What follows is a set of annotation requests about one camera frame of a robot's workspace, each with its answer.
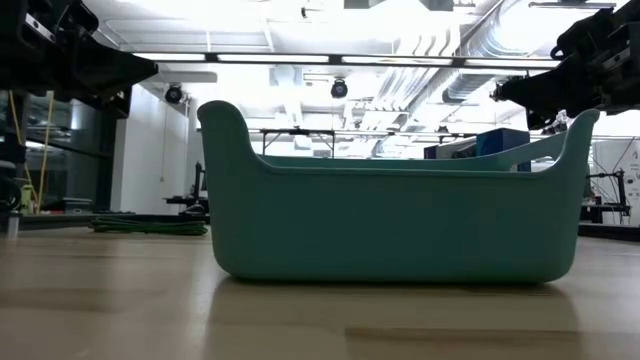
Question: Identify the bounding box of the black frame table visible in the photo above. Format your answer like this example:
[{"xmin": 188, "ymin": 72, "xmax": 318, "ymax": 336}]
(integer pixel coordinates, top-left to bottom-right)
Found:
[{"xmin": 259, "ymin": 127, "xmax": 337, "ymax": 159}]

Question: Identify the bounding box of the grey storage bin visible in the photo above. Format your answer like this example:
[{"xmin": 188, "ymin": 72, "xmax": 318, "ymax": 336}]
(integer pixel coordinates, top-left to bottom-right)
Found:
[{"xmin": 61, "ymin": 196, "xmax": 94, "ymax": 214}]

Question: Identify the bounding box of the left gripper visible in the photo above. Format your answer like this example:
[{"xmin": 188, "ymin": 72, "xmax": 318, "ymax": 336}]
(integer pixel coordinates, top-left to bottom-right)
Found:
[{"xmin": 0, "ymin": 0, "xmax": 160, "ymax": 119}]

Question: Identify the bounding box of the green braided USB-C cable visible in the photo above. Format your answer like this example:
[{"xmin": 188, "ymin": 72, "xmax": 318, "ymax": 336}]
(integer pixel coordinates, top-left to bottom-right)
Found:
[{"xmin": 89, "ymin": 215, "xmax": 209, "ymax": 237}]

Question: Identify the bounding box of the yellow green object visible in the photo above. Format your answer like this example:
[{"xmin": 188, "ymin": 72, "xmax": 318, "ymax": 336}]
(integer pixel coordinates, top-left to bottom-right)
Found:
[{"xmin": 19, "ymin": 183, "xmax": 37, "ymax": 214}]

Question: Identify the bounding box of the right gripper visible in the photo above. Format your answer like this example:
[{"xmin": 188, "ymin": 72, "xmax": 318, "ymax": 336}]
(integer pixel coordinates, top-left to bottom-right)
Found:
[{"xmin": 493, "ymin": 13, "xmax": 640, "ymax": 132}]

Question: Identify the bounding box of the blue DualShock controller box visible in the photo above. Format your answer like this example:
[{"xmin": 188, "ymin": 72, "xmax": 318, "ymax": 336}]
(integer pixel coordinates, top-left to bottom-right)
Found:
[{"xmin": 474, "ymin": 127, "xmax": 532, "ymax": 173}]

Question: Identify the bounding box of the black monitor on stand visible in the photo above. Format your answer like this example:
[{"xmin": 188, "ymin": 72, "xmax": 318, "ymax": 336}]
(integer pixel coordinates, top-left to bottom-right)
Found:
[{"xmin": 191, "ymin": 160, "xmax": 212, "ymax": 202}]

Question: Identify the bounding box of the teal plastic basket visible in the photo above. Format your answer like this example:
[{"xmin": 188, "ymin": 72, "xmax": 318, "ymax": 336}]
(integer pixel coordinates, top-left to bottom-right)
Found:
[{"xmin": 196, "ymin": 99, "xmax": 601, "ymax": 285}]

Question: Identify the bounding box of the black equipment stand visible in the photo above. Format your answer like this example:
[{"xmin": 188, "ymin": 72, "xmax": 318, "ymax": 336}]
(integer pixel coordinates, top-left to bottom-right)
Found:
[{"xmin": 581, "ymin": 168, "xmax": 632, "ymax": 225}]

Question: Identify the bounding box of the small grey post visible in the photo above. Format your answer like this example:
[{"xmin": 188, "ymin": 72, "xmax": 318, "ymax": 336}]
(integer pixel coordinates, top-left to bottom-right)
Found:
[{"xmin": 4, "ymin": 209, "xmax": 22, "ymax": 239}]

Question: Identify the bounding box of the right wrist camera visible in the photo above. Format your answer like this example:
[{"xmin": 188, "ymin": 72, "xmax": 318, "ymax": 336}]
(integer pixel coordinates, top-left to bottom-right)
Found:
[{"xmin": 549, "ymin": 6, "xmax": 622, "ymax": 62}]

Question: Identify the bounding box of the overhead light bar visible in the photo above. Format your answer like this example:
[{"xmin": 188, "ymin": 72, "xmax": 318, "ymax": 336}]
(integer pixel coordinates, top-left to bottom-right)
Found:
[{"xmin": 132, "ymin": 51, "xmax": 562, "ymax": 70}]

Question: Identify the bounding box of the black round ceiling fixture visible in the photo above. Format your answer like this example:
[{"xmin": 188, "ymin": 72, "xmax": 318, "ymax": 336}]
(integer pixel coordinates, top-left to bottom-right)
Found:
[
  {"xmin": 164, "ymin": 82, "xmax": 185, "ymax": 106},
  {"xmin": 329, "ymin": 77, "xmax": 350, "ymax": 100}
]

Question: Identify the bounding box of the yellow cord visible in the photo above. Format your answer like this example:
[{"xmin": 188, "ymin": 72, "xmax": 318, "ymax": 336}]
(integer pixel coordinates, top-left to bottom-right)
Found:
[
  {"xmin": 7, "ymin": 89, "xmax": 37, "ymax": 202},
  {"xmin": 36, "ymin": 91, "xmax": 56, "ymax": 215}
]

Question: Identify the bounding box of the black aluminium table frame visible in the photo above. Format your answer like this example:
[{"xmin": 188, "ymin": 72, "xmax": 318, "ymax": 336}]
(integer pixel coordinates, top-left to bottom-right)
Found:
[{"xmin": 0, "ymin": 212, "xmax": 640, "ymax": 244}]

